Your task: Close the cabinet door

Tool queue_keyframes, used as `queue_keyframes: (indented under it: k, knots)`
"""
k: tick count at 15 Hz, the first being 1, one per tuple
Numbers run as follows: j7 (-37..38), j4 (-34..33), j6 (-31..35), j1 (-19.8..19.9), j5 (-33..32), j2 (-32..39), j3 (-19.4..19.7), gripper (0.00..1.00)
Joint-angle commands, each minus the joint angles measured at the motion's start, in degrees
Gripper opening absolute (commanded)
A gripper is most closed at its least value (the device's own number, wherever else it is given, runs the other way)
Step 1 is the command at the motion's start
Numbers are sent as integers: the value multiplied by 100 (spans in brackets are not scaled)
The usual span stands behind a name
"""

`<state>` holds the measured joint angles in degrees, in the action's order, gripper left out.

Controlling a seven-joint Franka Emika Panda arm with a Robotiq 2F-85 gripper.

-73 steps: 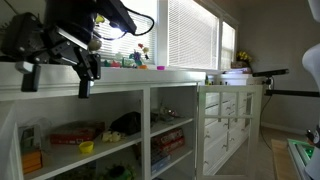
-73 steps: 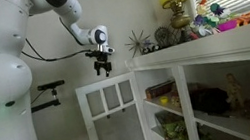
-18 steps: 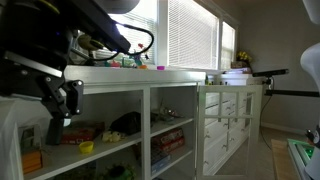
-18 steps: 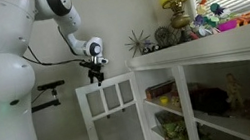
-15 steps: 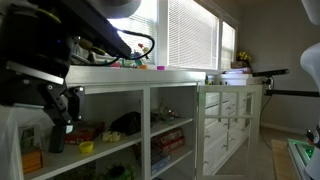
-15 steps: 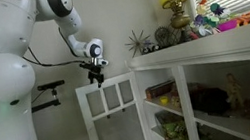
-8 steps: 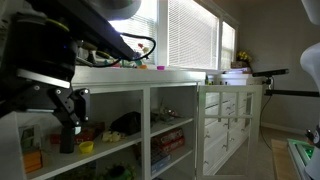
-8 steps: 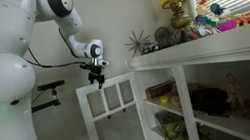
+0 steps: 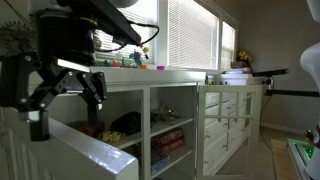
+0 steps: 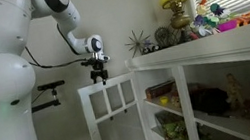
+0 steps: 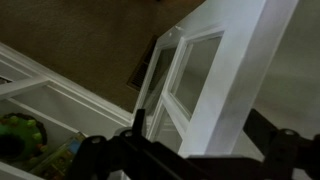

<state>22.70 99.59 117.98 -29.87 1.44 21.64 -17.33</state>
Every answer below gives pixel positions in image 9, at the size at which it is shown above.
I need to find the white dresser with drawers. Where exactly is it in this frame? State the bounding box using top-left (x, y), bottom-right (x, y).
top-left (203, 72), bottom-right (264, 176)

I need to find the metal gear ornament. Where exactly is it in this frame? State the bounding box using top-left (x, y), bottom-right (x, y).
top-left (0, 19), bottom-right (22, 53)

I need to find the colourful paper flower bunch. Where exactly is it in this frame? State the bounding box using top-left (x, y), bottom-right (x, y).
top-left (128, 44), bottom-right (151, 67)

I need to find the thin black camera cable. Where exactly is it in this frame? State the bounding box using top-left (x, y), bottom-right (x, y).
top-left (259, 95), bottom-right (273, 143)

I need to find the brown flower basket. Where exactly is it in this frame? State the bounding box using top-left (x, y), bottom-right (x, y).
top-left (231, 60), bottom-right (249, 69)

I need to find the narrow white window blind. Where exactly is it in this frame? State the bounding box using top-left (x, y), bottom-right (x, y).
top-left (221, 21), bottom-right (236, 70)

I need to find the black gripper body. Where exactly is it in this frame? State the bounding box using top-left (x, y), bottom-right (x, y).
top-left (35, 8), bottom-right (99, 73)

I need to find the black stereo camera bar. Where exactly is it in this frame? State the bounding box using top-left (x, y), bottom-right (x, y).
top-left (252, 68), bottom-right (290, 78)

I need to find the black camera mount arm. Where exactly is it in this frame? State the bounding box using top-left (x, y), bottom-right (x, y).
top-left (263, 76), bottom-right (320, 98)

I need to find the yellow plush toy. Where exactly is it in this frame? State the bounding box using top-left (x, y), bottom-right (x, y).
top-left (98, 129), bottom-right (127, 144)

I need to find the blue board game box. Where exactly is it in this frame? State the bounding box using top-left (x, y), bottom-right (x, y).
top-left (151, 153), bottom-right (173, 175)

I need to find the wooden board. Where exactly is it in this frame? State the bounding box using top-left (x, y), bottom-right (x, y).
top-left (271, 139), bottom-right (298, 180)

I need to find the yellow flower bunch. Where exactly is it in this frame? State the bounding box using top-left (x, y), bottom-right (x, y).
top-left (236, 49), bottom-right (253, 63)

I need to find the green lit base platform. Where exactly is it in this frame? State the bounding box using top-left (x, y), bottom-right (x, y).
top-left (288, 138), bottom-right (316, 180)

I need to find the small green glass jar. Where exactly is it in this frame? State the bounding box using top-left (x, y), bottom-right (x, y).
top-left (121, 56), bottom-right (134, 69)

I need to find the white cabinet shelf unit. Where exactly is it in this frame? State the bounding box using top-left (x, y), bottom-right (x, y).
top-left (28, 66), bottom-right (208, 180)

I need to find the red board game box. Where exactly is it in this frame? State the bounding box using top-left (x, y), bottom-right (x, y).
top-left (151, 137), bottom-right (186, 156)

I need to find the dark toy figure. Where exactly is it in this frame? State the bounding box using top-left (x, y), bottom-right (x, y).
top-left (151, 106), bottom-right (183, 123)

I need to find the red Monopoly game box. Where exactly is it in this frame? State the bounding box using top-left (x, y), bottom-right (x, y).
top-left (151, 127), bottom-right (185, 146)

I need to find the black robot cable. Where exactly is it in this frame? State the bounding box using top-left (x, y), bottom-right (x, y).
top-left (95, 20), bottom-right (160, 53)

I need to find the stack of books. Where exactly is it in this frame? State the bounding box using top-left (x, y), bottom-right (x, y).
top-left (224, 66), bottom-right (253, 75)

